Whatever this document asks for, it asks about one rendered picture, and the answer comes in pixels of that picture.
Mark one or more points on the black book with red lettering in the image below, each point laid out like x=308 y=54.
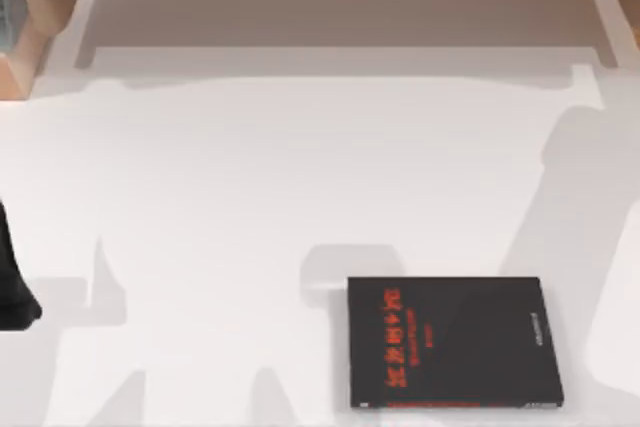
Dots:
x=465 y=347

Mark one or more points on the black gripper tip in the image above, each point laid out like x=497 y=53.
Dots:
x=14 y=297

